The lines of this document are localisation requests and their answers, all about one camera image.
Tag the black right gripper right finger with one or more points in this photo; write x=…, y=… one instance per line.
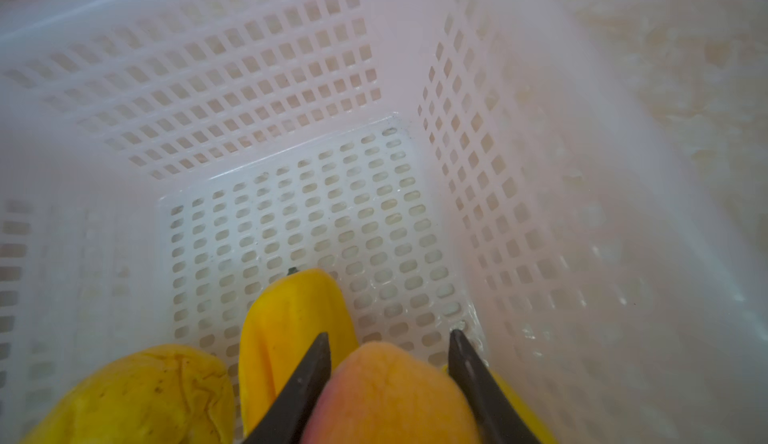
x=497, y=420

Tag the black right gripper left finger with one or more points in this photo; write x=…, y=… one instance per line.
x=289, y=414

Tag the yellow toy lemon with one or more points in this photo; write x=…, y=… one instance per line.
x=533, y=422

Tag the yellow toy pear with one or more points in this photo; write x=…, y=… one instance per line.
x=164, y=394

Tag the white plastic mesh basket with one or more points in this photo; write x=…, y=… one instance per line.
x=453, y=164

